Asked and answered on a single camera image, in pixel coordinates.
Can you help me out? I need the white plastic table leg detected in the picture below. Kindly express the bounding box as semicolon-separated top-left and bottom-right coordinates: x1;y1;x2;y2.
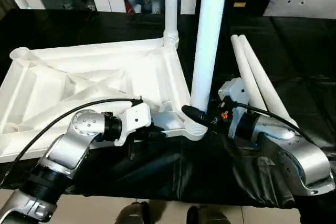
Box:
190;0;229;116
230;35;267;112
238;34;299;130

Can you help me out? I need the white plastic table top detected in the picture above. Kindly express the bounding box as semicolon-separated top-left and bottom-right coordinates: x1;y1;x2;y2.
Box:
0;37;208;164

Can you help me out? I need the white leg with black mark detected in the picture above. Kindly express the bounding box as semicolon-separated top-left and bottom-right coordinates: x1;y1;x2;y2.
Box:
163;0;181;49

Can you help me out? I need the black work mat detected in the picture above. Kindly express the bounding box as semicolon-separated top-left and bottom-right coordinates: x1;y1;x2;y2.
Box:
0;8;336;208

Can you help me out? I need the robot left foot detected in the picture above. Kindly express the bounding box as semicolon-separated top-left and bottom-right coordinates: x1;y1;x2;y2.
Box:
118;201;151;224

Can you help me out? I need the dark brown curtain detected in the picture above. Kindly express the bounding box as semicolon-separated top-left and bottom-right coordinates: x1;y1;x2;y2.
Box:
0;0;19;20

